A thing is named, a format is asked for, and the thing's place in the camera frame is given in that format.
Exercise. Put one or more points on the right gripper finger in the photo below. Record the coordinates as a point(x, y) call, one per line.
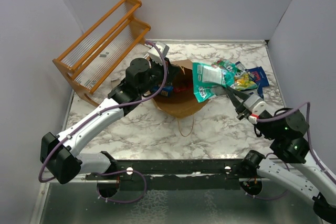
point(239, 94)
point(235, 100)

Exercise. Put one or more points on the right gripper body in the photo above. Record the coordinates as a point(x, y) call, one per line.
point(257, 114)

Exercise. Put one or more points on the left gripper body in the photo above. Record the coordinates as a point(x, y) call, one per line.
point(157, 72)

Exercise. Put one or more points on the green yellow snack bag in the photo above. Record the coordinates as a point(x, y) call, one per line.
point(243, 82)

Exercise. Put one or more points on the dark blue chilli snack bag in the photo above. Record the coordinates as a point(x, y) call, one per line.
point(258, 76)

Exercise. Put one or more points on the blue white snack bag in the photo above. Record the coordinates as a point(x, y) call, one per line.
point(240, 67)

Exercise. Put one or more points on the green red snack bag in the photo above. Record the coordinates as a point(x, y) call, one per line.
point(228, 66)

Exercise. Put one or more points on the brown paper bag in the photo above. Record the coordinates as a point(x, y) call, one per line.
point(180, 105)

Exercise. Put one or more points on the teal white snack bag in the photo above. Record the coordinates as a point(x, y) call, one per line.
point(207, 77)

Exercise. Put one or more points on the small light blue packet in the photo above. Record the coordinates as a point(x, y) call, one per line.
point(166, 90)

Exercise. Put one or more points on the red snack packet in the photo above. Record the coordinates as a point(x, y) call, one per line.
point(182, 86)

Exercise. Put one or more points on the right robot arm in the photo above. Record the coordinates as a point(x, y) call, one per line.
point(288, 129)

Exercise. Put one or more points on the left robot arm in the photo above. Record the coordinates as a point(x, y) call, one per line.
point(60, 153)

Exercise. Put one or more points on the orange wooden rack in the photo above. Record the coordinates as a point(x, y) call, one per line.
point(117, 36)

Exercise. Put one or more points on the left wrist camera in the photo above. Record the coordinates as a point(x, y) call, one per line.
point(154, 54)

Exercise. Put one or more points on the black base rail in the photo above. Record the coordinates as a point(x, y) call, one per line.
point(181, 174)

